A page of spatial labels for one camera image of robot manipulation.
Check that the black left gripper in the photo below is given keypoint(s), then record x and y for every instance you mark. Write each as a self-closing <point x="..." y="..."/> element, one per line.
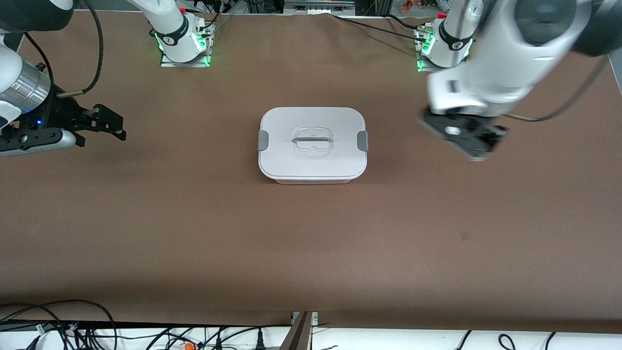
<point x="488" y="131"/>

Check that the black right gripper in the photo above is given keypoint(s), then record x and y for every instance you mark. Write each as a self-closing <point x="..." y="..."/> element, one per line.
<point x="62" y="113"/>

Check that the white box lid grey clips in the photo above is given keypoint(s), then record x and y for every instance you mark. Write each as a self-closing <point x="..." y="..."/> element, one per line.
<point x="311" y="160"/>

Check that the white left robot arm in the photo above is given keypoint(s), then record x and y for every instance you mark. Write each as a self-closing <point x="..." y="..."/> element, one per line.
<point x="500" y="63"/>

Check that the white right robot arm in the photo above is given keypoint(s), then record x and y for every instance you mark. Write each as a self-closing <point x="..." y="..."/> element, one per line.
<point x="170" y="29"/>

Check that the pink translucent plastic box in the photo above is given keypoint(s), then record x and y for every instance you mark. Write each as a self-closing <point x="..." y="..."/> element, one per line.
<point x="311" y="181"/>

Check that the orange colourful figure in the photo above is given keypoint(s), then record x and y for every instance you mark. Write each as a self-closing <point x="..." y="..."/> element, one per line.
<point x="410" y="6"/>

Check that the brown table cover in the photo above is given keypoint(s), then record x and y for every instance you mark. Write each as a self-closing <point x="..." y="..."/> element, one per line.
<point x="311" y="253"/>

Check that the aluminium profile beam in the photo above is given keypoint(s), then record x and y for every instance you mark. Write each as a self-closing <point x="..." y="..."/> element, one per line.
<point x="299" y="335"/>

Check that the black power plug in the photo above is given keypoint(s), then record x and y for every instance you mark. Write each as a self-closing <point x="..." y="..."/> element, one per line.
<point x="260" y="341"/>

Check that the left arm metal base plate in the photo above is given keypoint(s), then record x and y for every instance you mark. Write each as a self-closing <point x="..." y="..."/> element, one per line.
<point x="423" y="65"/>

